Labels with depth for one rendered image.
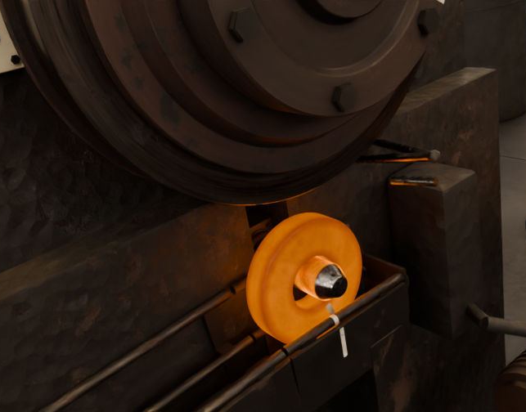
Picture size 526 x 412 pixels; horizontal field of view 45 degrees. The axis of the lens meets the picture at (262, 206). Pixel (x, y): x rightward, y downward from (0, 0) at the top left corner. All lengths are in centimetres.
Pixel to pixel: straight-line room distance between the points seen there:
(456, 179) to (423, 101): 14
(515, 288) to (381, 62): 158
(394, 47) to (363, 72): 4
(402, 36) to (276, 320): 33
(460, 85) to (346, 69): 46
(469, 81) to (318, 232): 40
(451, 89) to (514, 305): 114
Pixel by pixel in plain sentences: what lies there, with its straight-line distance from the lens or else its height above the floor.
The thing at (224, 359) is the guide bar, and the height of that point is 70.
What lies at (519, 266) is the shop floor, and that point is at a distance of 222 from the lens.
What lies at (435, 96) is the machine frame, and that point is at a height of 87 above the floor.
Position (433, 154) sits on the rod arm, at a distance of 66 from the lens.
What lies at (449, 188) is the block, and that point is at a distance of 84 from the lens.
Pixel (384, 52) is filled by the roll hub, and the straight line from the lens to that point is 60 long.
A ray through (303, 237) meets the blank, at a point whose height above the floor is 82.
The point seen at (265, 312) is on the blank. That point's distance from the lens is 72.
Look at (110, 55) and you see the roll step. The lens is 51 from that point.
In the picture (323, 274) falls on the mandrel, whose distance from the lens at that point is 71.
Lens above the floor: 114
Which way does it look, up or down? 24 degrees down
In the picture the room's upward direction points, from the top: 11 degrees counter-clockwise
